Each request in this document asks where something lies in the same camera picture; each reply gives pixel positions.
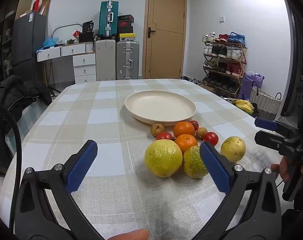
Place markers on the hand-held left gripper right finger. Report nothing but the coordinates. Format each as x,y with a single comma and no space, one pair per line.
216,167

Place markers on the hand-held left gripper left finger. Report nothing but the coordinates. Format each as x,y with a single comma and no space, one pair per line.
81,165

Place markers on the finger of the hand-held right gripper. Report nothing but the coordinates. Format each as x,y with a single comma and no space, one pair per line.
264,123
269,138

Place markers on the wrinkled yellow green fruit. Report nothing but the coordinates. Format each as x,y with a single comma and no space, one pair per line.
194,162

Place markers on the yellow guava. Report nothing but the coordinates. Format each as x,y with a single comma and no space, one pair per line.
233,149

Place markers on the red tomato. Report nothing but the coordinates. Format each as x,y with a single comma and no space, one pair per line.
211,138
194,124
164,136

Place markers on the small brown fruit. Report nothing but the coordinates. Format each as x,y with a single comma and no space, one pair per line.
157,129
201,132

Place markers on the orange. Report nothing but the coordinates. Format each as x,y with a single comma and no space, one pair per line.
183,129
186,142

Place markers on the large yellow citrus fruit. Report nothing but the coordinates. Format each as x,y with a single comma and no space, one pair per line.
163,158

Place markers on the cream round plate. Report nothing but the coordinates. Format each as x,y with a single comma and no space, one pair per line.
160,107

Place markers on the person's right hand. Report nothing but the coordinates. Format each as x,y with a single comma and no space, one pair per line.
281,171

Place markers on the person's left hand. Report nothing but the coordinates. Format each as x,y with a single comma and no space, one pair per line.
131,235

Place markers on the white woven basket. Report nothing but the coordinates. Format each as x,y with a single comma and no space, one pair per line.
265,103

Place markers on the bunch of bananas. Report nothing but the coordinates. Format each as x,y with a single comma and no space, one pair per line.
242,105

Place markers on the purple bag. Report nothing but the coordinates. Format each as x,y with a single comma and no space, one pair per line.
249,82

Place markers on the wooden shoe rack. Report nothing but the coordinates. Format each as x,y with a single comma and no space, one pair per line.
242,62

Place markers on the small brown cardboard box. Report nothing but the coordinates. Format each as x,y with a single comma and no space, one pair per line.
209,87

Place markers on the shoe rack with shoes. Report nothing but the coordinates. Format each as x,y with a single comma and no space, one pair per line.
222,51

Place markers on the scattered sneakers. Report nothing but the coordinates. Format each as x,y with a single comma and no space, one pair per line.
191,80

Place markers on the black jacket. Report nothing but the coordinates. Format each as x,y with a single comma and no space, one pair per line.
11,97

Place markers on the white drawer cabinet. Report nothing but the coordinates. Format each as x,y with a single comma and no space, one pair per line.
84,67

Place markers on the beige suitcase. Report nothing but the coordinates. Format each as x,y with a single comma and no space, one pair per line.
105,60

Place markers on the silver suitcase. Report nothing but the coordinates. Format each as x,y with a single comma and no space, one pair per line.
127,60

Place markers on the white desk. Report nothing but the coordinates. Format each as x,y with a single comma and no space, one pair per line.
54,52

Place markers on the wooden door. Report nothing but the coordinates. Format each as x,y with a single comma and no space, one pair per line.
166,55

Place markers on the blue plastic bag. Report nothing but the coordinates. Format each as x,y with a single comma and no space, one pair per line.
49,43

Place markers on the red gift bag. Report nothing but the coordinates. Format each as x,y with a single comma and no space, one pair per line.
76,34

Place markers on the dark grey refrigerator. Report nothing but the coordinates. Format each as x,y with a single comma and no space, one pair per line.
26,42

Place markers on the black yellow shoe box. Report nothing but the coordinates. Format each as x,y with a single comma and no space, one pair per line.
127,37

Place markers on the black printed bag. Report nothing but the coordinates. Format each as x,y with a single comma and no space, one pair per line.
88,26

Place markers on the curved metal bar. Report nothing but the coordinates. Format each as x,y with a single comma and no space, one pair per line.
66,25

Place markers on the dark shelving unit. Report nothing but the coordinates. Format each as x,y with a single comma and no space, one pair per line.
5,42

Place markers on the teal suitcase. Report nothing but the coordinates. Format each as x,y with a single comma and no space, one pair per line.
109,17

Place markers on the open brown cardboard box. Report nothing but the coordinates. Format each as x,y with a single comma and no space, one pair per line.
45,7

